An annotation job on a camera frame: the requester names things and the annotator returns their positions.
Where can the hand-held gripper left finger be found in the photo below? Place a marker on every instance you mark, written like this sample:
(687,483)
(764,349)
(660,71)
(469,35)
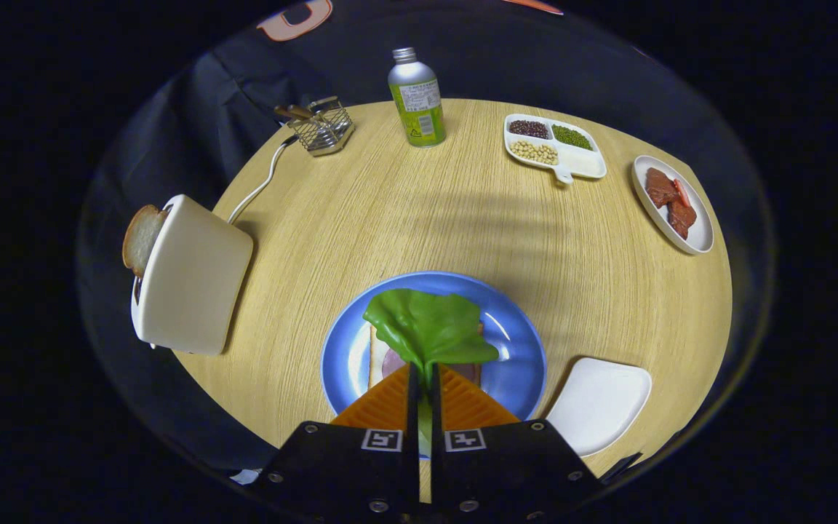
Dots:
(413,437)

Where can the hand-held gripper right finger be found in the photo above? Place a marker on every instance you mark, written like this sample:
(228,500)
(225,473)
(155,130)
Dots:
(436,437)

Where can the green lettuce leaf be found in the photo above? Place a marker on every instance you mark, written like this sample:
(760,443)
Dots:
(426,327)

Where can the toasted bread slice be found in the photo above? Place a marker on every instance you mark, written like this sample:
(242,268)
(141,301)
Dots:
(141,236)

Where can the white bread slice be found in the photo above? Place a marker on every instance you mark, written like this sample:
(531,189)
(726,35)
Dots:
(377,356)

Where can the blue plate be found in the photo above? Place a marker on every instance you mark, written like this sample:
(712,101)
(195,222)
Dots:
(513,349)

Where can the white rounded square plate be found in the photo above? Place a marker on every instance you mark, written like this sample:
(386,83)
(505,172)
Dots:
(597,404)

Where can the cream white toaster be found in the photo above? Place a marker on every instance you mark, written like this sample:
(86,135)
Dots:
(193,276)

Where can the pile of yellow soybeans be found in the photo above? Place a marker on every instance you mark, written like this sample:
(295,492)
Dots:
(533,151)

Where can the white divided tray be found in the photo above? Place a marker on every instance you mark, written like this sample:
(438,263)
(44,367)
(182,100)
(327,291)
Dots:
(583,161)

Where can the pile of dark red beans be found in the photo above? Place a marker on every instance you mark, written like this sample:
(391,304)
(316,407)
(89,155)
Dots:
(528,129)

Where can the pile of green beans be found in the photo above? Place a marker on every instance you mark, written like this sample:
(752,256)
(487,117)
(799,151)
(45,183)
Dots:
(572,137)

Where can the brown meat piece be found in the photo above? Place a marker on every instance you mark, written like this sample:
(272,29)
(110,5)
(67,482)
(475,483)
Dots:
(681,217)
(659,187)

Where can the round white meat plate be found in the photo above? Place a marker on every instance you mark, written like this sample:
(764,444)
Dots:
(699,233)

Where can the silver bottle with green label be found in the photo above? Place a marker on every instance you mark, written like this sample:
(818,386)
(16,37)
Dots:
(415,94)

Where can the pink sausage slice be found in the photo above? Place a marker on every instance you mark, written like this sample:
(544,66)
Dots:
(681,191)

